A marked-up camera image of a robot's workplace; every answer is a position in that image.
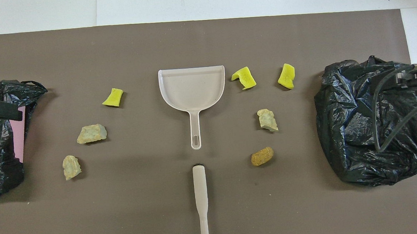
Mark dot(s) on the pale yellowish foam chunk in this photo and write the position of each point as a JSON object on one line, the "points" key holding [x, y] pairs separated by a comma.
{"points": [[71, 167], [91, 134], [268, 121]]}

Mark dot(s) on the yellow sponge piece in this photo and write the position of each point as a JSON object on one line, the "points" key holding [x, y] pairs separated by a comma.
{"points": [[286, 76], [245, 78], [113, 98]]}

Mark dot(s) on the orange-brown foam chunk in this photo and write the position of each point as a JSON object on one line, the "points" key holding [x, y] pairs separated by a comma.
{"points": [[262, 157]]}

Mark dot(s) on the beige plastic dustpan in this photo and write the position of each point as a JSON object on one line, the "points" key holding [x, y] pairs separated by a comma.
{"points": [[192, 88]]}

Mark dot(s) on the beige brush with black bristles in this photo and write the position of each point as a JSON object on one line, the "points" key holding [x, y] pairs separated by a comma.
{"points": [[200, 183]]}

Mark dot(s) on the pink bin corner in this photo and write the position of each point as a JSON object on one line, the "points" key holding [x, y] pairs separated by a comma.
{"points": [[19, 137]]}

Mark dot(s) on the brown table mat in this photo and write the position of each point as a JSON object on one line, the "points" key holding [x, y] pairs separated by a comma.
{"points": [[127, 218]]}

